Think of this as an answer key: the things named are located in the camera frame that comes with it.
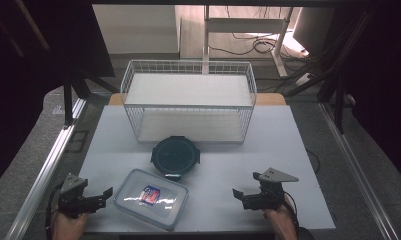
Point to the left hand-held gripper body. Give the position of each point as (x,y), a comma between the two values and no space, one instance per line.
(75,200)

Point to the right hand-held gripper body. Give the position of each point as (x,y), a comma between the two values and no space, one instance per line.
(266,196)

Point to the clear rectangular food container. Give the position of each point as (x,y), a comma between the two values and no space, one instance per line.
(151,200)

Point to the dark round food container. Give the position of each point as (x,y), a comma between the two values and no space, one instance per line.
(174,156)

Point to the person's right hand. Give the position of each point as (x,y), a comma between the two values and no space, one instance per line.
(277,216)

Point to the person's left hand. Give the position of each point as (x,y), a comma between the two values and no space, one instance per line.
(68,228)

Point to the black tripod stand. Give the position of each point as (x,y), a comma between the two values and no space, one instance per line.
(68,100)
(338,100)

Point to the dark curtain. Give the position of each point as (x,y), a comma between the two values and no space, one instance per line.
(21,83)
(388,83)

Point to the white cabinet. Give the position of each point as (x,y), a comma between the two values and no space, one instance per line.
(134,30)

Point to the aluminium rail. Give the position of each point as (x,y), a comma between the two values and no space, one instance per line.
(354,166)
(44,173)

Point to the white metal frame stand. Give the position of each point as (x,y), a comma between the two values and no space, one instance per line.
(244,25)

